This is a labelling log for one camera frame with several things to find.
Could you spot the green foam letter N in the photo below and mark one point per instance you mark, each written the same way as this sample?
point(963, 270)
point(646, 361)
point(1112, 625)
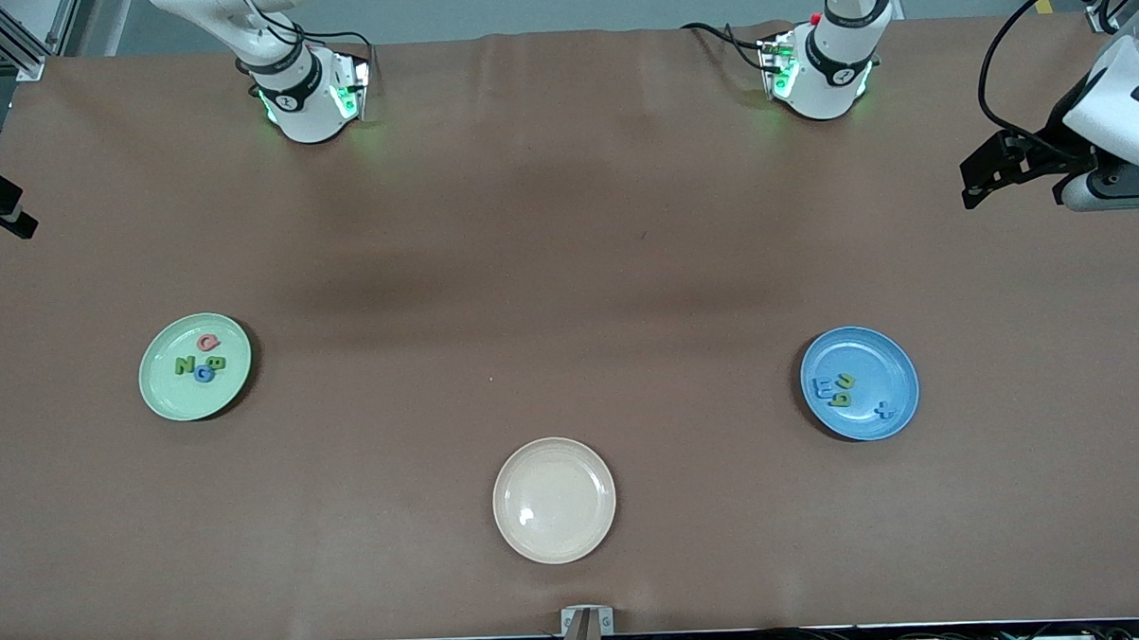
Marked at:
point(185, 366)
point(846, 381)

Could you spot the pink foam letter Q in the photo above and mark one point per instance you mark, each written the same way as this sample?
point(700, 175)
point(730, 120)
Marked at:
point(209, 342)

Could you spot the blue foam plus sign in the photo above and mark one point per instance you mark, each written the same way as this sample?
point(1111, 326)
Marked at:
point(882, 409)

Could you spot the blue foam letter G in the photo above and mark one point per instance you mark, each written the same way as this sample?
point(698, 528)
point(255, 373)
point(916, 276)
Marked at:
point(205, 374)

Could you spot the blue foam letter E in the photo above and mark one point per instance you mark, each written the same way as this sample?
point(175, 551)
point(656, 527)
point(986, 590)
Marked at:
point(824, 388)

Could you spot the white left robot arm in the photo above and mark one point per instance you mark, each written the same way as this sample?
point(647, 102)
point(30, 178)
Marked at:
point(831, 74)

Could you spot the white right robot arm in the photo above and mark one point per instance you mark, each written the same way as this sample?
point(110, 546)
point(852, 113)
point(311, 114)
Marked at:
point(301, 102)

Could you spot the blue plate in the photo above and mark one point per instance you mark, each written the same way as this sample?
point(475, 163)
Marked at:
point(879, 366)

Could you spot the light green plate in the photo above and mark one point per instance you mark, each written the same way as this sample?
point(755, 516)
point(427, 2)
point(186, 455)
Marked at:
point(169, 395)

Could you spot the brown table cover sheet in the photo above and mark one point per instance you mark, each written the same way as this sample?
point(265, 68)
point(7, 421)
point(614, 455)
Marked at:
point(566, 216)

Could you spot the beige plate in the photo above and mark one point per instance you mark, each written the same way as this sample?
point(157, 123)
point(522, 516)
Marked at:
point(554, 500)

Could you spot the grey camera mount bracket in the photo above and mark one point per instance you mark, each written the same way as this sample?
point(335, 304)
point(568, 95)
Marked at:
point(587, 632)

